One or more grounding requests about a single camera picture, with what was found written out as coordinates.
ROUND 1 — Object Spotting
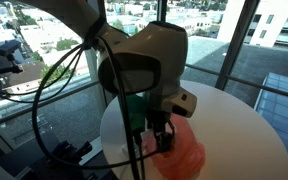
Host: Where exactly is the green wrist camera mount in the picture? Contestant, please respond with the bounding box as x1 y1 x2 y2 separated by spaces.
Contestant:
121 94 147 133

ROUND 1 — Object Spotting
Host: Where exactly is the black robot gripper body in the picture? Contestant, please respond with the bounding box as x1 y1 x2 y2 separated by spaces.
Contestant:
146 109 170 137

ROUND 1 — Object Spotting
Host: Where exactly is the black blue equipment base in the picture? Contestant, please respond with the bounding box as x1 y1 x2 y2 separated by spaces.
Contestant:
25 141 93 180

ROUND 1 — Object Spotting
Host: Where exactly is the black camera on stand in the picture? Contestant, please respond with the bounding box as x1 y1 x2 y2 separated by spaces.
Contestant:
0 40 23 74

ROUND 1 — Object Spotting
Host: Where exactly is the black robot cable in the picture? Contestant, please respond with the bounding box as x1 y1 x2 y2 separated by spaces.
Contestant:
0 35 176 180

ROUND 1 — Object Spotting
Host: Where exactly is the round white pedestal table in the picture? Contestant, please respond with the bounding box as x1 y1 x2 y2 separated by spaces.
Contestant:
99 78 288 180

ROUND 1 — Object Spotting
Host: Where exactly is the orange plastic bag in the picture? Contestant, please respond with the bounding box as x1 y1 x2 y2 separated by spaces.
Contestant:
151 114 206 180

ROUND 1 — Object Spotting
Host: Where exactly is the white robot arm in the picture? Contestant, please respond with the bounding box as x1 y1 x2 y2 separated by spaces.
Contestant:
20 0 197 151

